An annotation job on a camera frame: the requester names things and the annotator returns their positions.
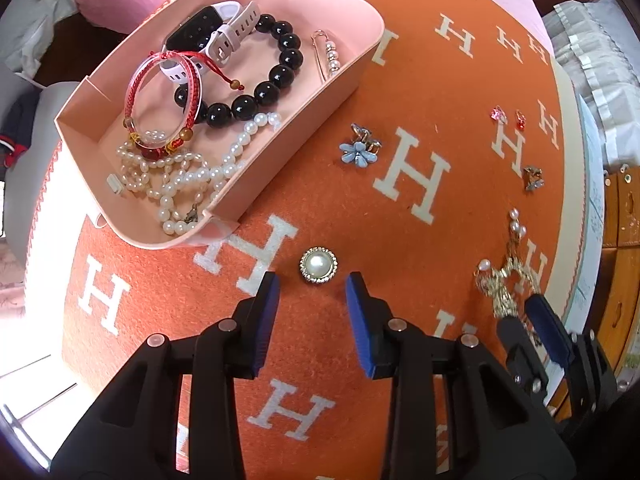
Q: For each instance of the grey cloth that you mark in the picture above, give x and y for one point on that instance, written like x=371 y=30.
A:
x=40 y=15

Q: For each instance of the white leaf-print sheet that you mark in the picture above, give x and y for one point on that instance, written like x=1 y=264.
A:
x=592 y=200

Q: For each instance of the grey chair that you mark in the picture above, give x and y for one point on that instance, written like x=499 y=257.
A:
x=35 y=175

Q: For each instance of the pink earring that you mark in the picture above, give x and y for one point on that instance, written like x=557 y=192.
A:
x=520 y=120
x=498 y=114

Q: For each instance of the smartwatch with white band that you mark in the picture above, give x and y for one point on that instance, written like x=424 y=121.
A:
x=192 y=30

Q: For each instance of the wooden dresser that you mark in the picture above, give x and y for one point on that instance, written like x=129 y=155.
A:
x=622 y=270

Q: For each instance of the blue flower hair clip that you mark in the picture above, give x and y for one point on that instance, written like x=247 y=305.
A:
x=357 y=152

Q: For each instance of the round pearl brooch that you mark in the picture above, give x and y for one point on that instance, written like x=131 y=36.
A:
x=318 y=266

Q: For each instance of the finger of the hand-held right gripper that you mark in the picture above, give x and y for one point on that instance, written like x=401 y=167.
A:
x=545 y=325
x=517 y=345

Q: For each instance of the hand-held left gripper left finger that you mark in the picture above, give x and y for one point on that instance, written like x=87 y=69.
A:
x=267 y=320

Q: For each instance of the small dark metal earring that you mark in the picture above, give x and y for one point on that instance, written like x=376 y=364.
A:
x=532 y=178

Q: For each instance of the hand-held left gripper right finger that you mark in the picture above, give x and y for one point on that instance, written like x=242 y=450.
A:
x=360 y=330

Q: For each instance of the pearl safety pin brooch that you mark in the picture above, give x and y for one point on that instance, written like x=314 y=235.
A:
x=331 y=57

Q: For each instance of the pink plastic tray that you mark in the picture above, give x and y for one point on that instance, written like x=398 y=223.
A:
x=95 y=130

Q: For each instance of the orange letter-print blanket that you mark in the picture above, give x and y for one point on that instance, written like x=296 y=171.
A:
x=350 y=210

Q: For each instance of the white lace furniture cover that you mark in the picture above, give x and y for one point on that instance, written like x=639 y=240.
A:
x=590 y=50

